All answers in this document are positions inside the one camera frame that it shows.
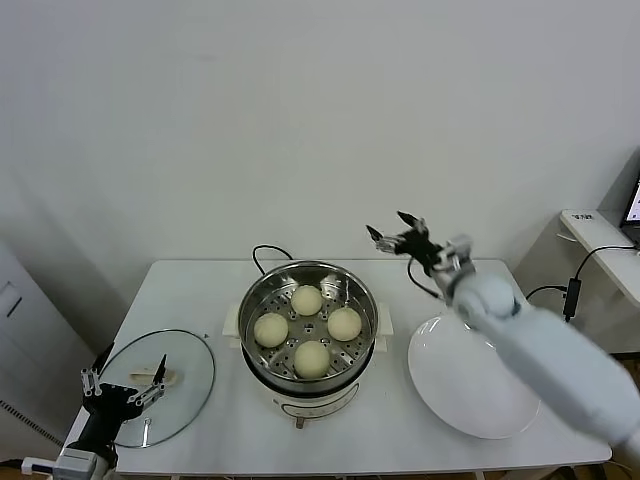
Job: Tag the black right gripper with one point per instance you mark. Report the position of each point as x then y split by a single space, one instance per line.
422 249

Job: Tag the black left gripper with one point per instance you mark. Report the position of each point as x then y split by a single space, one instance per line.
110 402

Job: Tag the round glass pot lid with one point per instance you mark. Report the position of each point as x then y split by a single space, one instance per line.
185 360

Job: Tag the white steamed baozi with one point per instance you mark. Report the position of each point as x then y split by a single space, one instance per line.
271 330
344 323
311 359
307 300

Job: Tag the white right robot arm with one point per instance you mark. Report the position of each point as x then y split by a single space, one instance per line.
550 360

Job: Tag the steel electric steamer pot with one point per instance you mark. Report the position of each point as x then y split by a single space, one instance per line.
310 325

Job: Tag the large white plate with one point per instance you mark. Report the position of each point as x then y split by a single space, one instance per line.
440 370

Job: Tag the white electric cooker base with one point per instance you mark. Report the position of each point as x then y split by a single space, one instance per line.
315 405

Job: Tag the white side desk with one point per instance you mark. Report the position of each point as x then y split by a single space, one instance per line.
600 230

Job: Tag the open laptop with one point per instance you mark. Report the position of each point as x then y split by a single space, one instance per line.
632 220

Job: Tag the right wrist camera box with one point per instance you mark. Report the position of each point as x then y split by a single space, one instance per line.
457 250

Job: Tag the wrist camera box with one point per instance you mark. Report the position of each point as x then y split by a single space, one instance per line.
457 250
75 460

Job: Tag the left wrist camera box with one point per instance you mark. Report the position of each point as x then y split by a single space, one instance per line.
75 460

